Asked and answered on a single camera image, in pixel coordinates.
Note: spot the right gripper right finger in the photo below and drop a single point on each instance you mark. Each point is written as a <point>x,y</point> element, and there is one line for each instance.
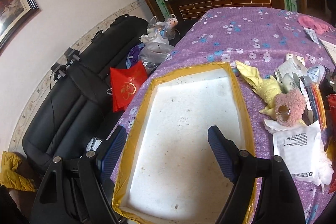
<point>279,200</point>

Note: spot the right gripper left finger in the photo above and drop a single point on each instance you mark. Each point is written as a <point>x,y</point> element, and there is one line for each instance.
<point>80,190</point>

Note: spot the white shipping pouch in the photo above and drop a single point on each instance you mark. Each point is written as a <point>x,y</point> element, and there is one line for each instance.
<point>302,150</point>

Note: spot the pink fuzzy scrunchie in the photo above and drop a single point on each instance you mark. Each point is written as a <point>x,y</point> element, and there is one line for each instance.
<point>289,107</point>

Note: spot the yellow plush towel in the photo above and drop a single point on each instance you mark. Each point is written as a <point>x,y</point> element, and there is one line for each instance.
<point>266,89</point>

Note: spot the blue white pouch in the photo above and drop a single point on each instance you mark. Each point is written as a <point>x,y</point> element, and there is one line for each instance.
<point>316,73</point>

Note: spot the yellow jacket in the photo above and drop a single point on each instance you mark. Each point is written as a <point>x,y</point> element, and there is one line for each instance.
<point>10,162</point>

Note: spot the black leather sofa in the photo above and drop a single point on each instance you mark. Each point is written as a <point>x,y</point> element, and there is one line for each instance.
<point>78,108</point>

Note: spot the white foam tray yellow tape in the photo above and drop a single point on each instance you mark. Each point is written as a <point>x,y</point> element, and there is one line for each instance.
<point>168,172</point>

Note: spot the red gift bag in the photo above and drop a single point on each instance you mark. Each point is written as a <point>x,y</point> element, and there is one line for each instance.
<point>125,83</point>

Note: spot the purple floral tablecloth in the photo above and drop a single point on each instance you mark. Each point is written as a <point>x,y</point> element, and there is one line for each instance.
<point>261,38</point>

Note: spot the white paper stack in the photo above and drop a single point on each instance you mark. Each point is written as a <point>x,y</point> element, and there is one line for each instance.
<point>331,49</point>

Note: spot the white plastic bag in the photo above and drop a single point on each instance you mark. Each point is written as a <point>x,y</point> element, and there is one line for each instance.
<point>154,52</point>

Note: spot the small white sachet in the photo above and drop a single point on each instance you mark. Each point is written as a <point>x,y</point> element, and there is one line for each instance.
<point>311,33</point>

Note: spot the framed wall picture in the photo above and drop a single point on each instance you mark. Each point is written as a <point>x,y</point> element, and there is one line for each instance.
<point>14,14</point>

